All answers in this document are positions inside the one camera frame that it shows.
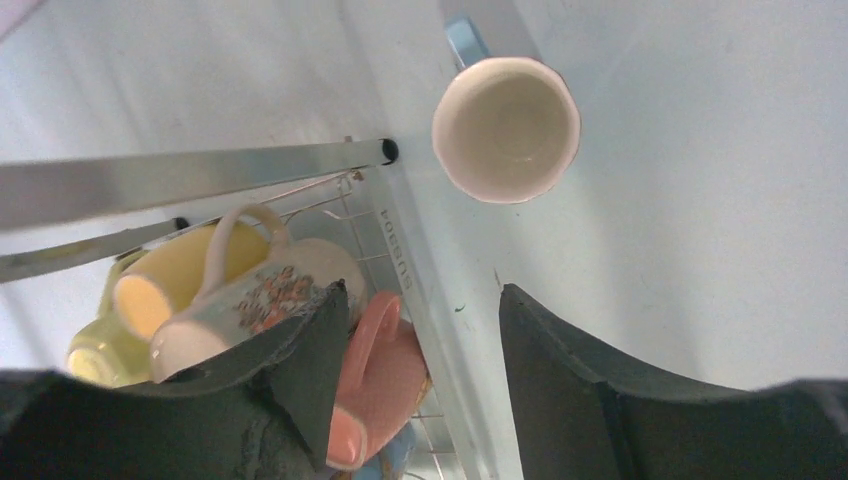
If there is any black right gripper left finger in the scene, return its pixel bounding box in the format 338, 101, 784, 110
1, 281, 348, 479

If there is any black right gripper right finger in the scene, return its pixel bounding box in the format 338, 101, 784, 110
499, 284, 847, 479

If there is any light blue faceted mug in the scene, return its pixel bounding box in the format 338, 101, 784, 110
431, 16, 582, 204

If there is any salmon dotted mug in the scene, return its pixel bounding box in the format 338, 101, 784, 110
326, 291, 430, 471

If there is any cream seahorse pattern mug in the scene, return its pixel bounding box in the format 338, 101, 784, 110
150, 204, 368, 382

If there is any blue butterfly mug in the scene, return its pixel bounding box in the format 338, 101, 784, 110
314, 423, 416, 480

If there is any pale yellow faceted mug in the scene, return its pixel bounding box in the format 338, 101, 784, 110
66, 249, 151, 388

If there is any orange yellow mug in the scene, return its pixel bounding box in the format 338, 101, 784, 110
112, 222, 270, 344

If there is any metal wire dish rack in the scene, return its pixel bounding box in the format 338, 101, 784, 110
0, 137, 525, 480

